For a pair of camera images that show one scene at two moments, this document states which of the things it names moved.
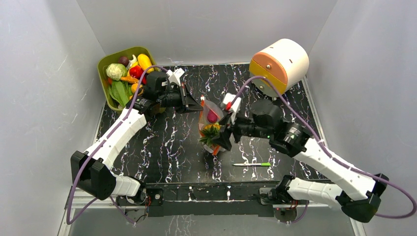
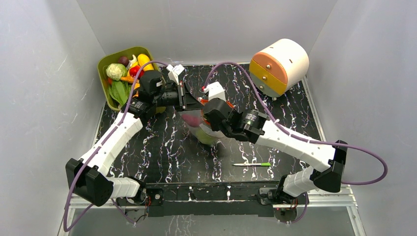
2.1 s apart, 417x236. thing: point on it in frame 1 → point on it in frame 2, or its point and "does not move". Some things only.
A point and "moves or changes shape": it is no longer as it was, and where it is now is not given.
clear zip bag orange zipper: [210, 115] moves or changes shape
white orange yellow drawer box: [285, 62] does not move
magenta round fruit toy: [212, 117] moves or changes shape
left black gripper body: [171, 99] does not move
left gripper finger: [189, 103] does not move
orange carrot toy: [130, 78] does not move
